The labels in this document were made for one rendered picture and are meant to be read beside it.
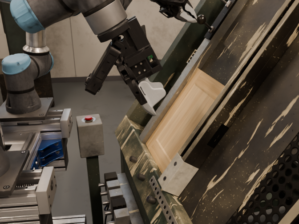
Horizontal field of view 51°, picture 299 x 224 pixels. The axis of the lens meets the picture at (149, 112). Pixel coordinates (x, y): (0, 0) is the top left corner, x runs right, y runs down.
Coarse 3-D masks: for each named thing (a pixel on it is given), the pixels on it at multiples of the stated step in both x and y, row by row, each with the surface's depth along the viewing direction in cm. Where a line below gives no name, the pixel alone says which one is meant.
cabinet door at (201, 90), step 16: (192, 80) 132; (208, 80) 122; (192, 96) 127; (208, 96) 118; (176, 112) 132; (192, 112) 122; (160, 128) 136; (176, 128) 126; (192, 128) 118; (160, 144) 131; (176, 144) 122; (160, 160) 125
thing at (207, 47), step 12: (240, 0) 127; (228, 24) 129; (216, 36) 130; (204, 48) 131; (192, 60) 135; (204, 60) 133; (192, 72) 134; (180, 84) 134; (168, 96) 138; (168, 108) 137; (156, 120) 138; (144, 132) 142
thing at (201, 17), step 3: (201, 15) 121; (198, 18) 121; (201, 18) 121; (204, 18) 121; (198, 21) 121; (201, 21) 121; (204, 21) 121; (207, 24) 126; (207, 27) 128; (210, 27) 129; (213, 27) 130; (210, 30) 130
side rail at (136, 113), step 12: (204, 0) 148; (216, 0) 149; (204, 12) 150; (216, 12) 151; (192, 24) 150; (204, 24) 152; (180, 36) 153; (192, 36) 153; (180, 48) 154; (192, 48) 155; (168, 60) 154; (180, 60) 156; (156, 72) 157; (168, 72) 157; (180, 72) 159; (168, 84) 160; (132, 108) 162; (156, 108) 163; (132, 120) 162; (144, 120) 164
